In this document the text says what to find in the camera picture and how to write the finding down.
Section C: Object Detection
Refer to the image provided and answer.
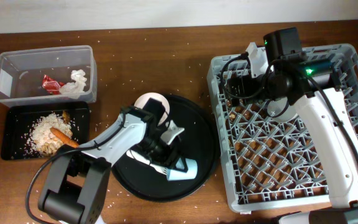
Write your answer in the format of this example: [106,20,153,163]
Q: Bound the rice and peanut leftovers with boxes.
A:
[24,113,73,157]

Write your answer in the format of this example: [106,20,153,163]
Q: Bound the brown food scrap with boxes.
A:
[62,111,70,124]

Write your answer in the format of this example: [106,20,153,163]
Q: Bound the round black serving tray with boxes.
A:
[111,95,220,202]

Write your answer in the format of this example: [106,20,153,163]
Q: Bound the clear plastic waste bin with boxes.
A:
[0,45,98,107]

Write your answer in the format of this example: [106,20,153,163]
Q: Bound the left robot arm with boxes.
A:
[38,93,198,223]

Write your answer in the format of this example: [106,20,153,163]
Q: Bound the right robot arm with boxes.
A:
[219,27,358,223]

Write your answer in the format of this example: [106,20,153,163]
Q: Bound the light blue cup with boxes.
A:
[166,158,198,181]

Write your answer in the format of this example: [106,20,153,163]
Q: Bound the grey plate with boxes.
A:
[266,98,298,123]

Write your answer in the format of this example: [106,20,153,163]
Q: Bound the red snack wrapper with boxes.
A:
[42,75,65,95]

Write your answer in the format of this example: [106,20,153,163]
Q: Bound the grey dishwasher rack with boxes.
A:
[207,44,358,214]

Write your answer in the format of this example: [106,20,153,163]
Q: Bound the white tissue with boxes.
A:
[59,70,87,95]

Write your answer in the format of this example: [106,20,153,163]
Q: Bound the white plastic fork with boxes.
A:
[126,150,167,175]

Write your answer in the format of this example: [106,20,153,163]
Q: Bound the right black cable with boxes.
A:
[219,52,358,224]

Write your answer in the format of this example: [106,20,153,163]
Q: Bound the orange carrot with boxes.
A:
[50,128,79,148]

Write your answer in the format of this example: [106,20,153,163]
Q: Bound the black rectangular tray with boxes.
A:
[1,101,90,161]

